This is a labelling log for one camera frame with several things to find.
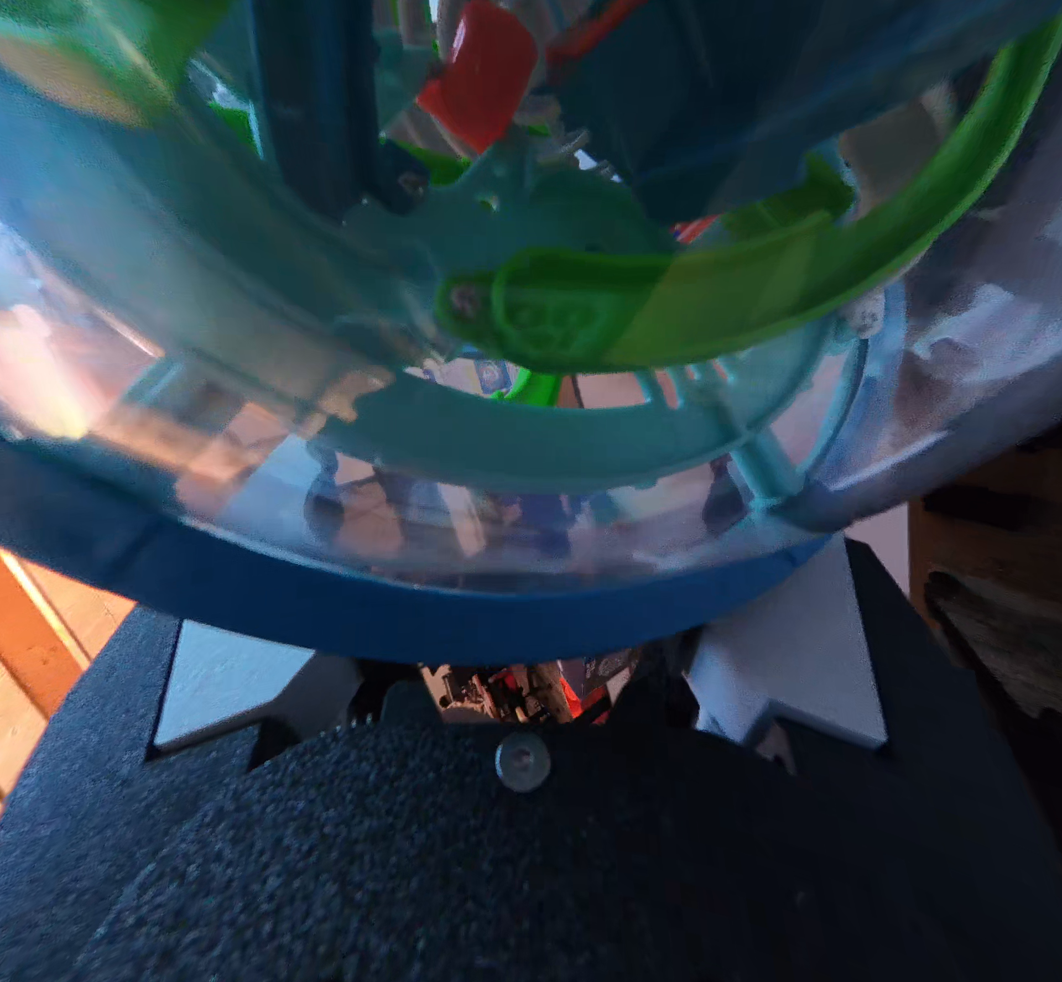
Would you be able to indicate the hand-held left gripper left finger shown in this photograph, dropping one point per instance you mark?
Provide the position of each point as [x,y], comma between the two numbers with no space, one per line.
[240,683]

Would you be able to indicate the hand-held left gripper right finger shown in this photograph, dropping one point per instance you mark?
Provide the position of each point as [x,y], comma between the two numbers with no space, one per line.
[805,650]

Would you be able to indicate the clear plastic maze ball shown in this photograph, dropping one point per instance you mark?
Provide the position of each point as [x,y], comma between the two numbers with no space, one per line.
[514,269]

